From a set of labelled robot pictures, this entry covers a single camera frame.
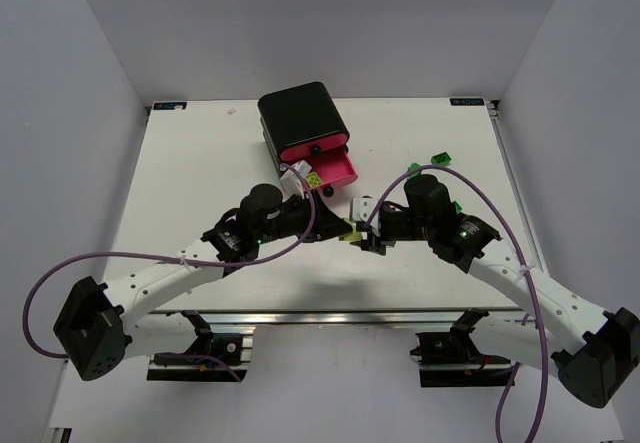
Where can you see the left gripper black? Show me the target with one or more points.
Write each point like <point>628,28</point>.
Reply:
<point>317,215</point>

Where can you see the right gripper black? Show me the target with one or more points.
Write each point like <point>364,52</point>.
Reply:
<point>379,230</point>

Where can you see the yellow-green lego brick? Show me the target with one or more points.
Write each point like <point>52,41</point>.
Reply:
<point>353,236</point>

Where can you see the yellow-green lego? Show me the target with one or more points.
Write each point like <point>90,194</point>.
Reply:
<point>313,180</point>

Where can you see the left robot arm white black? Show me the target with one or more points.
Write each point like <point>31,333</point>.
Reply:
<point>101,324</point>

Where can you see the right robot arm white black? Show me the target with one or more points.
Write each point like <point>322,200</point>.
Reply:
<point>590,350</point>

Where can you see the pink top drawer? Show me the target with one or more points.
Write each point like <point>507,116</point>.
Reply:
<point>312,147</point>

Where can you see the green small lego piece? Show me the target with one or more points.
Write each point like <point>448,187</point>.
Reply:
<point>414,170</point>

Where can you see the black drawer cabinet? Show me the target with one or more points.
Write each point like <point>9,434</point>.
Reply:
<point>301,113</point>

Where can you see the green square lego brick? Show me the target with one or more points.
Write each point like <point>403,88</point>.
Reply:
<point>441,159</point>

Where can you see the right blue corner label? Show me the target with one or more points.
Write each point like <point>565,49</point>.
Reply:
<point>467,101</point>

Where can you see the blue corner label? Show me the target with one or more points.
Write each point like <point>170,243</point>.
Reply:
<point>467,101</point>
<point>169,106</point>

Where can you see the left blue corner label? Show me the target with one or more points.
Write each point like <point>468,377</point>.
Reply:
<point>169,106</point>

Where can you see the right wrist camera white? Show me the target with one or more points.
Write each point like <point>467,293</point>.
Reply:
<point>361,208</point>

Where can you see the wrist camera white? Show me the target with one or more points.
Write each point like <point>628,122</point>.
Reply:
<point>292,176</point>
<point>361,208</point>

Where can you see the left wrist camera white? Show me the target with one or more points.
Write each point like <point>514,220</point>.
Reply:
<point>292,176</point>

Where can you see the aluminium front rail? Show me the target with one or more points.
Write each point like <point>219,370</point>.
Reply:
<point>408,318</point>

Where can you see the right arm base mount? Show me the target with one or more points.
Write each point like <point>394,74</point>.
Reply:
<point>451,360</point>

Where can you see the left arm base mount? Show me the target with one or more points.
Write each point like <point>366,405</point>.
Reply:
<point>214,355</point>

